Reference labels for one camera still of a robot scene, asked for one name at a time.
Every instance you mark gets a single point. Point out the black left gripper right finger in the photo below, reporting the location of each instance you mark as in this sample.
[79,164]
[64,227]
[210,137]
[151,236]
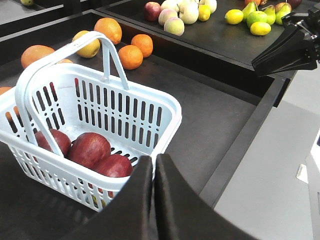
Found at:
[181,214]

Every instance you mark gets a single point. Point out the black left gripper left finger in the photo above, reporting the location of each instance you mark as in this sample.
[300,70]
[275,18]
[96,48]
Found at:
[126,217]

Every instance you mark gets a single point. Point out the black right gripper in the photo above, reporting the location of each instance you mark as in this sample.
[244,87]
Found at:
[297,48]

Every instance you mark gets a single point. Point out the red apple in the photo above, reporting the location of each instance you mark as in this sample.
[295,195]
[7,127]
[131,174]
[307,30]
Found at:
[88,149]
[61,139]
[114,166]

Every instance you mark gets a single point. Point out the light blue plastic basket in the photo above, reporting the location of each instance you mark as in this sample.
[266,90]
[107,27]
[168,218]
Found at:
[76,95]

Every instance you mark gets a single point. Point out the green apple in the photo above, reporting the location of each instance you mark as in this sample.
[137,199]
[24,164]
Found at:
[256,16]

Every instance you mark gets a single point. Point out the yellow lemon middle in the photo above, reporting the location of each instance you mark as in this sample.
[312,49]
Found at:
[204,12]

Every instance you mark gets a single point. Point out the orange front right pair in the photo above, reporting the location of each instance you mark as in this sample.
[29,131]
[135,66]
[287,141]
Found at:
[145,43]

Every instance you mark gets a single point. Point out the orange pair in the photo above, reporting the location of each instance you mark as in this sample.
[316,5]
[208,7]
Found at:
[131,57]
[145,43]

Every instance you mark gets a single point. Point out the orange front left pair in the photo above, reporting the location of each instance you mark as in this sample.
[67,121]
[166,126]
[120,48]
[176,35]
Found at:
[131,57]

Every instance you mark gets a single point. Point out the yellow orange citrus fruit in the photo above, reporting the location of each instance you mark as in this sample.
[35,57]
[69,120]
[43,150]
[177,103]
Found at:
[90,50]

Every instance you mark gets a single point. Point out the large orange far right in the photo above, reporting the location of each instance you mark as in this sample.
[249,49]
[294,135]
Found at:
[110,28]

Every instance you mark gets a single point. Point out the orange beside middle apple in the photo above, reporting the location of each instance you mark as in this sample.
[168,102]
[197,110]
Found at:
[34,53]

